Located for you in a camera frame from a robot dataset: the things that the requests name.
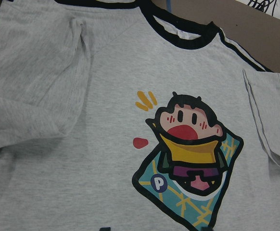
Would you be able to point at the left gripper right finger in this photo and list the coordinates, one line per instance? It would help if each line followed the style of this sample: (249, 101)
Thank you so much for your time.
(206, 228)

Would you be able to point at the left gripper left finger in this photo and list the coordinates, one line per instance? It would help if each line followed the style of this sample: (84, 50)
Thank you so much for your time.
(105, 229)

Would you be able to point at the grey cartoon print t-shirt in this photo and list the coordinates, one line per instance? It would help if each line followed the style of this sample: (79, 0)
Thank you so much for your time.
(123, 115)

